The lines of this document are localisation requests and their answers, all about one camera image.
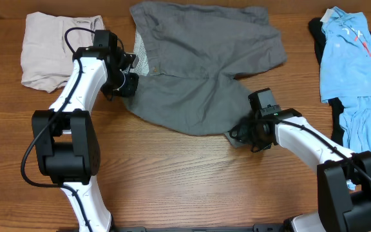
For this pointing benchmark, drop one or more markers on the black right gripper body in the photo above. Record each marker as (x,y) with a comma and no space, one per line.
(248,133)

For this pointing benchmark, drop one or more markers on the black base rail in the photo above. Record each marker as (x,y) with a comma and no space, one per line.
(198,228)

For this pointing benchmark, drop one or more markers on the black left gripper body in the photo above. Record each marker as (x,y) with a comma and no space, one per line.
(123,84)

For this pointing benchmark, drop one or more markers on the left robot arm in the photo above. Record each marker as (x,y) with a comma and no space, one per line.
(65,152)

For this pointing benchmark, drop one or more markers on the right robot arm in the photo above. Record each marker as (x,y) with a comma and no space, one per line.
(343,175)

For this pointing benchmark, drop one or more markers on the black garment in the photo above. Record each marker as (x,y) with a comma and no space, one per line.
(314,26)

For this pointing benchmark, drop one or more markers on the folded beige shorts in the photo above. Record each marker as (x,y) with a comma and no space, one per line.
(46,59)

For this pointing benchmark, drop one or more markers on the grey shorts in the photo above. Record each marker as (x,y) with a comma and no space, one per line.
(190,59)

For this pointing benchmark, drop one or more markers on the light blue shirt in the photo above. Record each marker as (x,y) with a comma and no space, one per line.
(345,74)

